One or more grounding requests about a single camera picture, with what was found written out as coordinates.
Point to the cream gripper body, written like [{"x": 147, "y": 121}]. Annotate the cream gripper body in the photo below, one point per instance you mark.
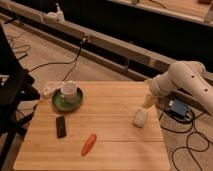
[{"x": 149, "y": 101}]

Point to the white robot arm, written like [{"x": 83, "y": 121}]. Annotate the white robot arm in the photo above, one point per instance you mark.
[{"x": 187, "y": 75}]

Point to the white sponge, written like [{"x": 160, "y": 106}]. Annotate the white sponge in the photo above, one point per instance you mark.
[{"x": 140, "y": 117}]

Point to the blue box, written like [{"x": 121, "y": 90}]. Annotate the blue box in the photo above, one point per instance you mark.
[{"x": 179, "y": 108}]

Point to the white cup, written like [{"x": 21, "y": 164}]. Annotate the white cup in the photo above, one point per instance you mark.
[{"x": 69, "y": 90}]

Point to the green plate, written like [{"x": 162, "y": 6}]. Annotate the green plate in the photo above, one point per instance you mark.
[{"x": 63, "y": 104}]

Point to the black rectangular block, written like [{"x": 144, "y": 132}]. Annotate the black rectangular block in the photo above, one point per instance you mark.
[{"x": 60, "y": 127}]

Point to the white power strip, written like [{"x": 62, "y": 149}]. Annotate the white power strip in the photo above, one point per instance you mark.
[{"x": 50, "y": 88}]

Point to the white object on ledge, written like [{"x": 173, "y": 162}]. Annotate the white object on ledge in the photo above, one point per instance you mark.
[{"x": 58, "y": 15}]

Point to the black chair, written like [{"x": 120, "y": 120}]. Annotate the black chair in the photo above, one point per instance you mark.
[{"x": 18, "y": 87}]

